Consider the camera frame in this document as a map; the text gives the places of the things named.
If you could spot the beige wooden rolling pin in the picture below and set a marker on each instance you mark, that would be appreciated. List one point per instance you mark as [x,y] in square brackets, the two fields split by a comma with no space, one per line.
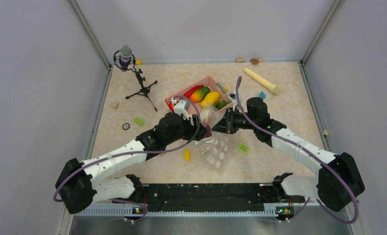
[273,88]

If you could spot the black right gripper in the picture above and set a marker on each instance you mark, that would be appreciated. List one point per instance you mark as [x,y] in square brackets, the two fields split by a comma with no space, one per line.
[226,124]

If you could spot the yellow toy block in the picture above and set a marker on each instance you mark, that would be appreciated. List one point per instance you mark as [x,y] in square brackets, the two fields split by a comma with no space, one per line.
[187,155]

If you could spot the white radish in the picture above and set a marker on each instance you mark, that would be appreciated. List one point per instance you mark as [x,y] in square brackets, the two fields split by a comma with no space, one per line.
[208,115]

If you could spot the pink plastic basket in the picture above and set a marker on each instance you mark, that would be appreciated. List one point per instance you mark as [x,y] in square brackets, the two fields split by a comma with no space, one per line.
[207,82]

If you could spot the blue toy block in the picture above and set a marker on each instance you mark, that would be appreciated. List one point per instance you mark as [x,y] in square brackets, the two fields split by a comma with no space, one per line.
[262,95]

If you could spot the purple onion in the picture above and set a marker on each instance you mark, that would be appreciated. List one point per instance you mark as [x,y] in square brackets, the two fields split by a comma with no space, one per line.
[208,127]

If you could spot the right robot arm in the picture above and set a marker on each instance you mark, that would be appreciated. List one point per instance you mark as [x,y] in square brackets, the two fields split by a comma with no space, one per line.
[336,179]

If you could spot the brown piece at back wall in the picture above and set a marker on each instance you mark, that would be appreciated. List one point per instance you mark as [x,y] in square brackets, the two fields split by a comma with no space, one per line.
[256,61]

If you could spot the green orange mango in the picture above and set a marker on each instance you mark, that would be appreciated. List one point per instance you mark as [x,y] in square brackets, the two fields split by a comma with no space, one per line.
[199,94]

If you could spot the green rectangular block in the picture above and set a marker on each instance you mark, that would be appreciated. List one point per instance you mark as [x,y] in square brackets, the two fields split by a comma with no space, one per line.
[139,121]

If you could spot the red chili pepper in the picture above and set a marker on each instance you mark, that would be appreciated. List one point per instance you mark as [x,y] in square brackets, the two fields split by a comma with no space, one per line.
[189,93]

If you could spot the green leafy vegetable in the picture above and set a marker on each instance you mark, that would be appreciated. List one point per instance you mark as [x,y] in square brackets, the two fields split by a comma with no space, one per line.
[221,104]

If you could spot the clear dotted zip top bag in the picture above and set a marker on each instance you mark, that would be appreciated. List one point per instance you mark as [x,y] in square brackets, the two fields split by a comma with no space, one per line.
[215,149]

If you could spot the microphone on black tripod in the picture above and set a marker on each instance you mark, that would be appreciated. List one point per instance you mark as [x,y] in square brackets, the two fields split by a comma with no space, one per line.
[125,60]

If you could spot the light wooden block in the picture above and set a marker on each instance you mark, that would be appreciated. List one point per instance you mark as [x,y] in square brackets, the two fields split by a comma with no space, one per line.
[114,105]

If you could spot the small round token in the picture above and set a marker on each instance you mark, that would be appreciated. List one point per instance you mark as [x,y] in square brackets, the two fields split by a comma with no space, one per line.
[126,126]

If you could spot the red apple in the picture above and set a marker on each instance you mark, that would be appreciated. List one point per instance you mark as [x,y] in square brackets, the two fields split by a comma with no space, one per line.
[171,107]

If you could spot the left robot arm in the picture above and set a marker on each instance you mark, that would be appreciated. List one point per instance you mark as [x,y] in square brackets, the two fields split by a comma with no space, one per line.
[82,183]

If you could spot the green toy brick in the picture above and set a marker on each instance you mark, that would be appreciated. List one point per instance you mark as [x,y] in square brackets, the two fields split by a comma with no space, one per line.
[243,148]

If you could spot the yellow mango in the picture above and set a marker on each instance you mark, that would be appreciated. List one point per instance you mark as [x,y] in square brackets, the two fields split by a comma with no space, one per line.
[210,99]

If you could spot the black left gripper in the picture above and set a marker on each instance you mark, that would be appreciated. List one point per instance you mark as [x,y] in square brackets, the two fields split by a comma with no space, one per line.
[196,132]

